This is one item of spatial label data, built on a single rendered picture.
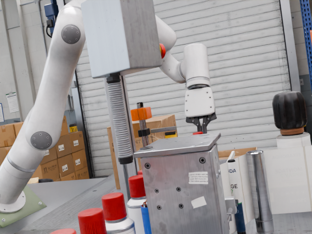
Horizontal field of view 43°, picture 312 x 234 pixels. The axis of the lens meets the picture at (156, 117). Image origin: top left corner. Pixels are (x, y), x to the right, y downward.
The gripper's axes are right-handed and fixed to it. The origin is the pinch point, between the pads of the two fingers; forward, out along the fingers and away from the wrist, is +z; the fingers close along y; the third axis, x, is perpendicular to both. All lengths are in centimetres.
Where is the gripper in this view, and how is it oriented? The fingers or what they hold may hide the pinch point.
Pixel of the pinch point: (202, 132)
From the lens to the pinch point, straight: 136.0
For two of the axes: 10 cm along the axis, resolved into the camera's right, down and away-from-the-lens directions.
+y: 9.5, -1.3, -2.8
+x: 3.1, 2.5, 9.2
